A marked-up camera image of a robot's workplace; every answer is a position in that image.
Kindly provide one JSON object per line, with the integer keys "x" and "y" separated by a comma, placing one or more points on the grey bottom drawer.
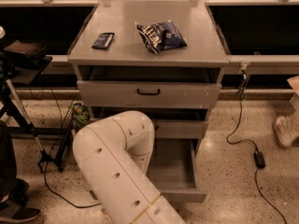
{"x": 172, "y": 169}

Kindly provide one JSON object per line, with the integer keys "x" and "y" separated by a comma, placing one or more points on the black camera tripod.
{"x": 12, "y": 106}

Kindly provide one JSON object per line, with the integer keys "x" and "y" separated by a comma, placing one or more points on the black wire basket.
{"x": 66, "y": 138}

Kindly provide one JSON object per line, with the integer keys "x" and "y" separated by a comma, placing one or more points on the green snack bag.
{"x": 81, "y": 116}

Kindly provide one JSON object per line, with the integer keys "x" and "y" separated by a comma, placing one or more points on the grey drawer cabinet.
{"x": 128, "y": 60}

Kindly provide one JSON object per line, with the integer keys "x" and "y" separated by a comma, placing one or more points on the person in beige clothes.
{"x": 286, "y": 129}

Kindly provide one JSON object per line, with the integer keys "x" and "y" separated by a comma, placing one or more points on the dark sneaker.
{"x": 11, "y": 212}

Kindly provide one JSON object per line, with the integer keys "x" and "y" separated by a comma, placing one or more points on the grey top drawer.
{"x": 148, "y": 94}

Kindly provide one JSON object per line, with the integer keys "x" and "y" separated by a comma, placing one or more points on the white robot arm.
{"x": 114, "y": 155}

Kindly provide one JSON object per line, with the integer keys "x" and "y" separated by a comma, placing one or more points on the dark box on stand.
{"x": 32, "y": 51}

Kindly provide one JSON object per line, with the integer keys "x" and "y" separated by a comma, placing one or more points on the small dark blue snack packet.
{"x": 103, "y": 41}

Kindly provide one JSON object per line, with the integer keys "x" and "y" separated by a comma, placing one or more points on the blue chip bag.
{"x": 160, "y": 36}

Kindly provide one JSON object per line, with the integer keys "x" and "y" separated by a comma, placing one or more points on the black power adapter with cable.
{"x": 257, "y": 154}

